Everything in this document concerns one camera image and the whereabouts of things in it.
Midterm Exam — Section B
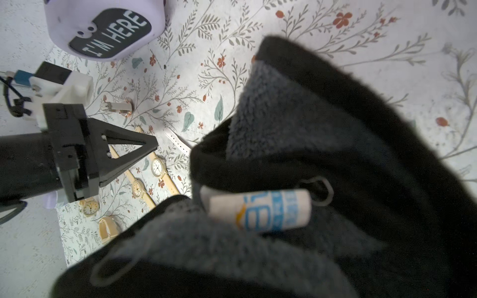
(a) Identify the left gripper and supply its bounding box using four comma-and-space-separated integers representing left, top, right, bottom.
1, 104, 158, 206

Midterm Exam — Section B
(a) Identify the beige watch long diagonal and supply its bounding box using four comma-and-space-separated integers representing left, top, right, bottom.
109, 145, 157, 210

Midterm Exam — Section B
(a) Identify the green cleaning cloth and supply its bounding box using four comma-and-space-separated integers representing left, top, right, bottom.
51, 36, 477, 298

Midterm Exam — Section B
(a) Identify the beige watch top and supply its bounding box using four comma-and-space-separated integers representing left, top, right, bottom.
79, 197, 100, 217

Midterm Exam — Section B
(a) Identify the rose gold small watch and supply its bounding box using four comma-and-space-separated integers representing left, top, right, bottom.
101, 100, 134, 117

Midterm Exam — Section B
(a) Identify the purple tissue box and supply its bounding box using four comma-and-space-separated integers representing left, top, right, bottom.
43, 0, 166, 62

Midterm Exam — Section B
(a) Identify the white strap watch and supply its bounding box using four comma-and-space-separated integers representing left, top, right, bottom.
163, 127, 193, 157

